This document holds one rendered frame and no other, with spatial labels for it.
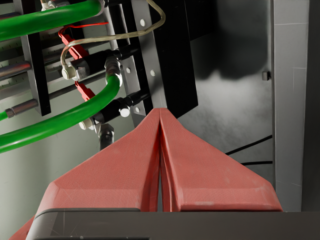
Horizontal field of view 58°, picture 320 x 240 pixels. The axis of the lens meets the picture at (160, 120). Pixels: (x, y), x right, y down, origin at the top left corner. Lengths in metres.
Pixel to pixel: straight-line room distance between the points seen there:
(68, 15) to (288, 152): 0.32
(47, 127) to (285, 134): 0.30
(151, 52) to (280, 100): 0.20
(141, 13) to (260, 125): 0.30
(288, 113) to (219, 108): 0.24
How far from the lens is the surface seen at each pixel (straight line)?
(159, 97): 0.49
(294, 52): 0.37
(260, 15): 0.52
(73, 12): 0.26
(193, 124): 0.69
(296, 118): 0.40
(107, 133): 0.38
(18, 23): 0.24
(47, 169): 0.77
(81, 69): 0.40
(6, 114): 0.61
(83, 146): 0.80
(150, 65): 0.48
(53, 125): 0.25
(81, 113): 0.26
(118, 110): 0.46
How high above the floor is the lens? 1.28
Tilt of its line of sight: 36 degrees down
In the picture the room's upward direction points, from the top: 121 degrees counter-clockwise
